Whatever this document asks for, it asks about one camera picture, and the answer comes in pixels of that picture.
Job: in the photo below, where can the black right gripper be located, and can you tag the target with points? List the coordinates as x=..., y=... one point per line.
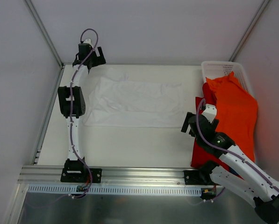
x=187, y=122

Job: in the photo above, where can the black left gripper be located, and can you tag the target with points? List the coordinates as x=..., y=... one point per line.
x=96, y=59

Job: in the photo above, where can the white t shirt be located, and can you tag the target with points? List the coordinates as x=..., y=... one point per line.
x=123, y=103

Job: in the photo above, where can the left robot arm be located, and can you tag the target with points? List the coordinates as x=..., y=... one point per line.
x=73, y=107

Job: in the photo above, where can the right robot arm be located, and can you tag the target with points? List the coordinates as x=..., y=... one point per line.
x=244, y=178

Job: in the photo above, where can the orange t shirt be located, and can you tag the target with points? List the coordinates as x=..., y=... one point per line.
x=242, y=106

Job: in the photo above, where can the white plastic basket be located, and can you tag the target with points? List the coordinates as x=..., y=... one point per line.
x=217, y=69

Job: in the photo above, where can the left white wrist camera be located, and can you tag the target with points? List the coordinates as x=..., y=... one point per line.
x=88, y=41

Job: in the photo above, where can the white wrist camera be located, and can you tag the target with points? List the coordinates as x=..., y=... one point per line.
x=88, y=41
x=210, y=112

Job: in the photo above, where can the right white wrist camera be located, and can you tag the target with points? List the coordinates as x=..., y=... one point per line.
x=210, y=112

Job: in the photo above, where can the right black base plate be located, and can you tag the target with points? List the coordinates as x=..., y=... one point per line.
x=196, y=177

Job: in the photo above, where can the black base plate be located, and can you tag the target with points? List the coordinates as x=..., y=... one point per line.
x=95, y=175
x=196, y=177

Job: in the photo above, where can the aluminium mounting rail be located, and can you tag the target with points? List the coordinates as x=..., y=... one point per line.
x=111, y=176

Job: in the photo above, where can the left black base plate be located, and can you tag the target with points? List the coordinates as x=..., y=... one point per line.
x=95, y=175

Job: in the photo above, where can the white slotted cable duct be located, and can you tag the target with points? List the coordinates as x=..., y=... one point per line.
x=115, y=190

